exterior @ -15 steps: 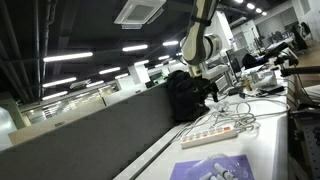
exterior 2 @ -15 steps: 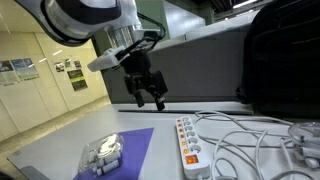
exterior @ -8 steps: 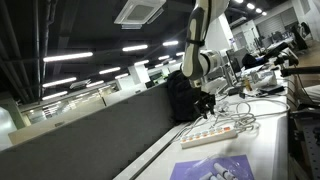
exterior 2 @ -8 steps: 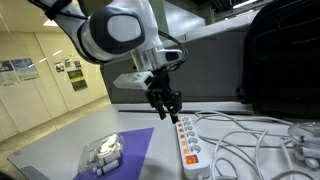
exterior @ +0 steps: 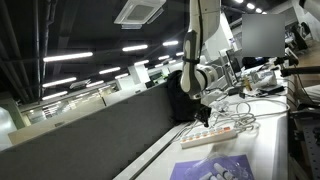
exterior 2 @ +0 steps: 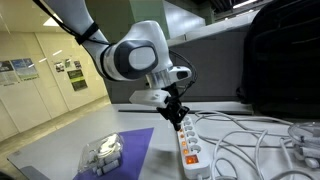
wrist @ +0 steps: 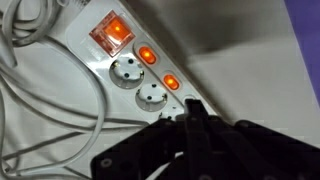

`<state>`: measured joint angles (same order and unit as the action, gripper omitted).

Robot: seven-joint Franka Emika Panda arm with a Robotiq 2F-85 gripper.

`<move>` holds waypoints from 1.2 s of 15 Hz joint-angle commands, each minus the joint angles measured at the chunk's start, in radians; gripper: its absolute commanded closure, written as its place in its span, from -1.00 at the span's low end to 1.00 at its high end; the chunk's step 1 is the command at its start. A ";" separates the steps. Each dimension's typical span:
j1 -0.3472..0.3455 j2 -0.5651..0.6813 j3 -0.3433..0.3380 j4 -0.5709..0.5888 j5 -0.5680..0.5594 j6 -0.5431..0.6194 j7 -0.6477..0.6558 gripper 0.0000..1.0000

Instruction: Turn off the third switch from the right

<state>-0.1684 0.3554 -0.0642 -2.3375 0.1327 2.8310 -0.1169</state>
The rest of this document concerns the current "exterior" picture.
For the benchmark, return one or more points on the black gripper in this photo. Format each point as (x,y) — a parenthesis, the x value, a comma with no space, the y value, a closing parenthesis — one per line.
(202,112)

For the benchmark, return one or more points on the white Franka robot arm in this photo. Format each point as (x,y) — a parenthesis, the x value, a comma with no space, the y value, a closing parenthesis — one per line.
(191,66)

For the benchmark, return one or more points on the clear bag with white plug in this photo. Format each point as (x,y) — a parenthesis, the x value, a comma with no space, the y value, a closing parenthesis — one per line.
(220,106)

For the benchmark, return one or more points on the clear bag of white adapters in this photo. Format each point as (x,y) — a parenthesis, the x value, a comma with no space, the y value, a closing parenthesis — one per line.
(216,170)

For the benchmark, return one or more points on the purple paper sheet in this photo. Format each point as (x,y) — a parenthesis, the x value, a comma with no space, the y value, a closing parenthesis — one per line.
(180,170)

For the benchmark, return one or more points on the open laptop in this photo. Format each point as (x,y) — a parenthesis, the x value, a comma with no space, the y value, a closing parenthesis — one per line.
(234,65)

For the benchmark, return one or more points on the long ceiling light tube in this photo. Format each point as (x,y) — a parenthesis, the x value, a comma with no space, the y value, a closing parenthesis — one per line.
(135,48)
(55,95)
(110,70)
(59,82)
(68,56)
(170,43)

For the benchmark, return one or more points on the black perforated breadboard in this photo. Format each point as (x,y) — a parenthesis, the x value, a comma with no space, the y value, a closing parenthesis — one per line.
(311,153)

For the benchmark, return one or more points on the gray desk partition panel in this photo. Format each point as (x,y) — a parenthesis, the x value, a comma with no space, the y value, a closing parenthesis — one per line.
(83,146)

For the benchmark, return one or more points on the white ceiling air conditioner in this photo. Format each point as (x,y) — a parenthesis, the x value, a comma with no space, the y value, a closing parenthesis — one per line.
(140,11)

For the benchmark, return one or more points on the white multi-switch power strip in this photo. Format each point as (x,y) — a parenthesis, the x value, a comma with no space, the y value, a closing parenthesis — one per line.
(206,136)

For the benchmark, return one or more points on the aluminium partition base rail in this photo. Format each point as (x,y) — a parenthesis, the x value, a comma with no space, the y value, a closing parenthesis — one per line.
(150,156)

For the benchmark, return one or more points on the black horizontal camera pole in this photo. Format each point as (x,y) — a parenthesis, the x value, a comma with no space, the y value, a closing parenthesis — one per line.
(300,70)

